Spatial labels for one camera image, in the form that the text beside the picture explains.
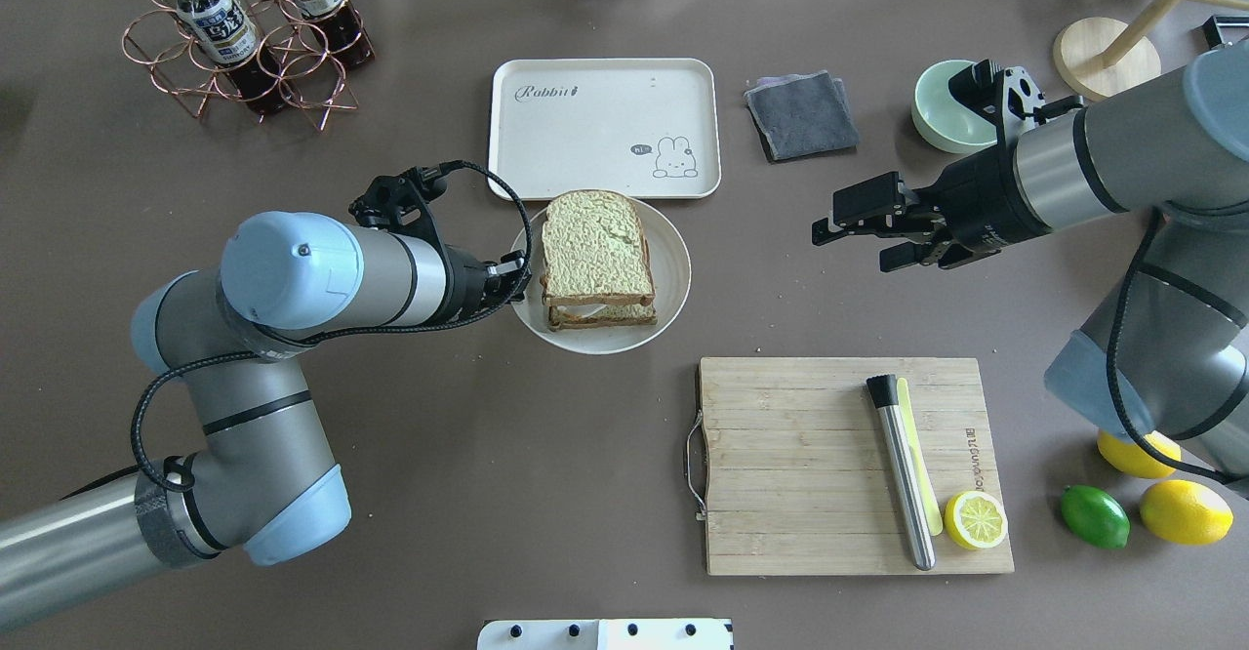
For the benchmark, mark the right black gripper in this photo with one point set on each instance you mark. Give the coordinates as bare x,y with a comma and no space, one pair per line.
979,203

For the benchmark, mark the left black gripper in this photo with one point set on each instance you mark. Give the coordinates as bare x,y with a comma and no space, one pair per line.
470,285

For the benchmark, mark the bread slice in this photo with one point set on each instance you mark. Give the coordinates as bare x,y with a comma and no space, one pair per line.
595,251
570,317

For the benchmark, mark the white round plate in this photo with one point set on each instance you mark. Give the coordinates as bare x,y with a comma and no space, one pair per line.
671,270

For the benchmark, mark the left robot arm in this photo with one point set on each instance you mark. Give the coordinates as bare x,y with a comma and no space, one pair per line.
266,480

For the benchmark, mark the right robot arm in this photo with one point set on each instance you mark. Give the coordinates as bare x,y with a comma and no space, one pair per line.
1158,354

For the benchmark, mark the cream rabbit tray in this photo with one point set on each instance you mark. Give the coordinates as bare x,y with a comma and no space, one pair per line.
645,127

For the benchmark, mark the light green bowl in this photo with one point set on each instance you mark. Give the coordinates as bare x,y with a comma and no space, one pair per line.
942,121

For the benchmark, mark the grey folded cloth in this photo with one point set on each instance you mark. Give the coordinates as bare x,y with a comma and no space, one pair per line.
802,114

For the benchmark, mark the steel muddler black tip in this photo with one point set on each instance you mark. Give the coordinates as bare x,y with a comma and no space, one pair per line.
884,391

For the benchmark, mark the wooden stand round base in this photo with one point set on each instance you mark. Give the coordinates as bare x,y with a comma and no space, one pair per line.
1100,57

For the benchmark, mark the bamboo cutting board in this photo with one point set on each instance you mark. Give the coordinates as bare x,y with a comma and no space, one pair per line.
798,480

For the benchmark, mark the yellow plastic knife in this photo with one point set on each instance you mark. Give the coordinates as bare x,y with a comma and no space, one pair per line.
932,510

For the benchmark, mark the halved lemon slice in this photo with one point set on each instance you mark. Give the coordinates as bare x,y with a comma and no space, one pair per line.
976,520

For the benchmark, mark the yellow lemon upper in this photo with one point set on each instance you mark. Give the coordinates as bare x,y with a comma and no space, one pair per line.
1129,458

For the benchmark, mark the yellow lemon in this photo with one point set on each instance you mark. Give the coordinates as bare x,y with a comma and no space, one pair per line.
1129,458
1185,513

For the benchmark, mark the green lime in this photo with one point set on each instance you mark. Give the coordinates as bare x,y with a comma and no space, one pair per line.
1094,516

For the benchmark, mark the tea bottle upper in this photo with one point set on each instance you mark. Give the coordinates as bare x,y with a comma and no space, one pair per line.
233,42

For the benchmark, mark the yellow lemon lower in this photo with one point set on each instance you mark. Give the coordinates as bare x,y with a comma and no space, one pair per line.
1185,513

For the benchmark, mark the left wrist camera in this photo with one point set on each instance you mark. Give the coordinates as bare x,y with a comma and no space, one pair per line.
400,204

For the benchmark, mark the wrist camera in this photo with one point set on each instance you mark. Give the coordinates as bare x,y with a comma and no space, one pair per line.
400,204
1007,98

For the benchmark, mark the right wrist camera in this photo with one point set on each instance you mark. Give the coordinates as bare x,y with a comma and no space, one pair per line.
1007,98

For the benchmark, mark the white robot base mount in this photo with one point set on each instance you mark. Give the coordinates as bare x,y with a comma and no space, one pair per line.
621,633

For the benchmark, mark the copper wire bottle rack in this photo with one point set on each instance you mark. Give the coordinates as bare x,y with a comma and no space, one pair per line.
312,80

